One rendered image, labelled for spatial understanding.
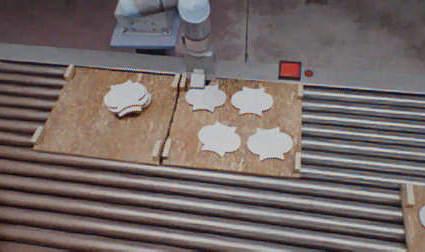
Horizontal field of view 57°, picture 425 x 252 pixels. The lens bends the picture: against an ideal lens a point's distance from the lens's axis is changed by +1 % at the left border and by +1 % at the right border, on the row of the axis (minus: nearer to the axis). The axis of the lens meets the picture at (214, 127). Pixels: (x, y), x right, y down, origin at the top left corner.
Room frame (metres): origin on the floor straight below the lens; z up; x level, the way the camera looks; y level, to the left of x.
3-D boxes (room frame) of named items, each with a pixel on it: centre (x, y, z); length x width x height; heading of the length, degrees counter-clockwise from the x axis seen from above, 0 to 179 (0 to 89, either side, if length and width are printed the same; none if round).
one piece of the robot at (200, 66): (0.78, 0.02, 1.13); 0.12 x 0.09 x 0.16; 165
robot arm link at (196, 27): (0.80, 0.02, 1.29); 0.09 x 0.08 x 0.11; 9
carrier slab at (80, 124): (0.79, 0.33, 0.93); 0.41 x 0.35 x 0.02; 75
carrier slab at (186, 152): (0.70, -0.07, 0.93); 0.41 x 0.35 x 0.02; 76
